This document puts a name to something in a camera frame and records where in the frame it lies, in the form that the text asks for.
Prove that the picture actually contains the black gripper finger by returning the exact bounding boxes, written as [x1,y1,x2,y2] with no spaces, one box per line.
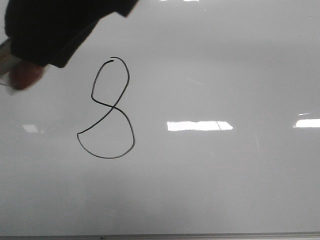
[4,0,137,68]

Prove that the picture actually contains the white whiteboard with aluminium frame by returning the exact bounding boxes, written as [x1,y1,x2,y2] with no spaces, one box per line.
[0,0,320,240]

